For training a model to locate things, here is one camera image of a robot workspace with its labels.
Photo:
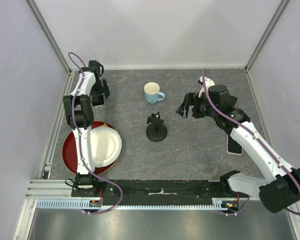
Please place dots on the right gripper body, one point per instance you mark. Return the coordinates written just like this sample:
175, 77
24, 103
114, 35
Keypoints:
203, 108

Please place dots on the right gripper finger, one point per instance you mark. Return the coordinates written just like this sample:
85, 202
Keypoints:
190, 98
183, 109

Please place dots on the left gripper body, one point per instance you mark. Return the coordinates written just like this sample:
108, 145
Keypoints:
97, 90

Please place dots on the black round-base phone stand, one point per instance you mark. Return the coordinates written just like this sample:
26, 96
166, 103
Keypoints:
156, 131

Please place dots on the black phone clear case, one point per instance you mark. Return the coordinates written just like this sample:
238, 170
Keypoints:
96, 104

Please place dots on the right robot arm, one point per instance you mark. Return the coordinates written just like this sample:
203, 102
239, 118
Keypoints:
280, 186

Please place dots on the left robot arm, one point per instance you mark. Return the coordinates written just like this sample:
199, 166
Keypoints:
79, 116

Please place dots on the black phone pink case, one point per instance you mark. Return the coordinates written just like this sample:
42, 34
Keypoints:
232, 147

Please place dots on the light blue mug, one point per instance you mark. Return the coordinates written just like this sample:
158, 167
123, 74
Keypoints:
152, 93

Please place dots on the white paper plate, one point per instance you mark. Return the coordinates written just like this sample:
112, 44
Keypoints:
106, 146

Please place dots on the red round tray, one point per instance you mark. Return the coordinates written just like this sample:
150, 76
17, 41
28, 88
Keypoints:
69, 151

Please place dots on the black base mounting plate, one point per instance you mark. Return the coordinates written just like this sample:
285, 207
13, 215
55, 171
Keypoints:
162, 192

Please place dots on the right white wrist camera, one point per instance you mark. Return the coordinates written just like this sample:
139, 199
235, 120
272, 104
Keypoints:
205, 84

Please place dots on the slotted cable duct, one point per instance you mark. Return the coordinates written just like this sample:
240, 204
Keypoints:
88, 205

